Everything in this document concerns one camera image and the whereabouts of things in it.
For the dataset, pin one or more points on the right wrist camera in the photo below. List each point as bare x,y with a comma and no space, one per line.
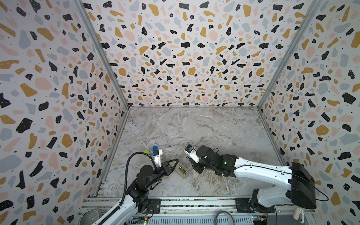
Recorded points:
191,154

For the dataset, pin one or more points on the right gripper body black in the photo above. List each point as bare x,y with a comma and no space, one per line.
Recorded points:
198,164

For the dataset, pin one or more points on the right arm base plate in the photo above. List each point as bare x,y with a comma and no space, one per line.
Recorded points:
243,205

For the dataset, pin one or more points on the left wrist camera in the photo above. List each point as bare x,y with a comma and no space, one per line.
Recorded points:
156,155

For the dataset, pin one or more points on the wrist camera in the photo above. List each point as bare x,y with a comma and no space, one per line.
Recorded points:
156,155
191,154

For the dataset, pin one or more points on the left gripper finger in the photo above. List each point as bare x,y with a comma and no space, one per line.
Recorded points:
173,162
170,167

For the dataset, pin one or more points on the white remote control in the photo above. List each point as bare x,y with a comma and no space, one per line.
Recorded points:
182,170

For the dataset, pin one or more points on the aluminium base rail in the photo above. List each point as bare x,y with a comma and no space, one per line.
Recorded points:
210,205

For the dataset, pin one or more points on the metal ribbed lamp shade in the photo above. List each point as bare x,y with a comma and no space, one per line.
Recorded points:
89,218

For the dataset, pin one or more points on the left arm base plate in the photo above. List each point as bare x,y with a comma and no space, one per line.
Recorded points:
150,206

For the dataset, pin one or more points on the green cube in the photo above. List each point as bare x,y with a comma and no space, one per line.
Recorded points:
147,152

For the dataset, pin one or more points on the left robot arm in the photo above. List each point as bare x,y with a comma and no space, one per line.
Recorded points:
135,197

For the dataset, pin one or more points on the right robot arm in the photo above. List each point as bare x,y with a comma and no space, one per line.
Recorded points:
292,184

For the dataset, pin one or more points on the white pink handheld device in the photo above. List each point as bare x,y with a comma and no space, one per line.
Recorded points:
299,215

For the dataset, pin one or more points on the perforated metal cover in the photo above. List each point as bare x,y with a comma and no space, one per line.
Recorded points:
194,220

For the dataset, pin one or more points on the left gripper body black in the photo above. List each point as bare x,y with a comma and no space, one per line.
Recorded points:
162,172

